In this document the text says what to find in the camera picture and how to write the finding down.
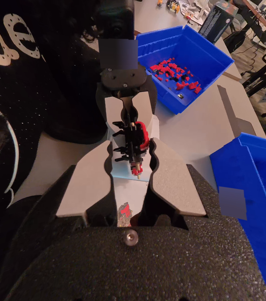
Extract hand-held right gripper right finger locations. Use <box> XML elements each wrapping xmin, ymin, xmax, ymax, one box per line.
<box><xmin>149</xmin><ymin>137</ymin><xmax>207</xmax><ymax>216</ymax></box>

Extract white instruction booklet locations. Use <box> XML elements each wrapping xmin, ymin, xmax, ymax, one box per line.
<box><xmin>107</xmin><ymin>114</ymin><xmax>160</xmax><ymax>228</ymax></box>

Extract person's right hand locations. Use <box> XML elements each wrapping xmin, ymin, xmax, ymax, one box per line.
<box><xmin>131</xmin><ymin>212</ymin><xmax>145</xmax><ymax>227</ymax></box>

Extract yellow black lego vehicle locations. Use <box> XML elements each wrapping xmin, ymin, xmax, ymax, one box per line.
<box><xmin>166</xmin><ymin>0</ymin><xmax>181</xmax><ymax>14</ymax></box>

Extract black red lego car model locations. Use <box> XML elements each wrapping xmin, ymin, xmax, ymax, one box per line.
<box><xmin>112</xmin><ymin>121</ymin><xmax>150</xmax><ymax>180</ymax></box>

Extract black lego set box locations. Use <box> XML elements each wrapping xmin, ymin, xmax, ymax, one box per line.
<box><xmin>198</xmin><ymin>0</ymin><xmax>238</xmax><ymax>45</ymax></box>

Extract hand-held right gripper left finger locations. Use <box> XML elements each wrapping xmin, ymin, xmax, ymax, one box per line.
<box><xmin>55</xmin><ymin>140</ymin><xmax>115</xmax><ymax>219</ymax></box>

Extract pile of red lego pieces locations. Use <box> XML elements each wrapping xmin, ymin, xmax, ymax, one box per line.
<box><xmin>150</xmin><ymin>57</ymin><xmax>202</xmax><ymax>99</ymax></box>

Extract blue plastic bin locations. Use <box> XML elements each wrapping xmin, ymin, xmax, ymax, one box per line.
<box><xmin>135</xmin><ymin>25</ymin><xmax>235</xmax><ymax>115</ymax></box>
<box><xmin>209</xmin><ymin>132</ymin><xmax>266</xmax><ymax>301</ymax></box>

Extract person's black printed sweater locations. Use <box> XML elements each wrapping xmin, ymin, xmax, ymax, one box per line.
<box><xmin>0</xmin><ymin>0</ymin><xmax>108</xmax><ymax>212</ymax></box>

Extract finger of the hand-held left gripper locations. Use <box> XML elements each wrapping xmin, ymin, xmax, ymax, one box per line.
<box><xmin>105</xmin><ymin>96</ymin><xmax>131</xmax><ymax>129</ymax></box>
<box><xmin>131</xmin><ymin>91</ymin><xmax>154</xmax><ymax>129</ymax></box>

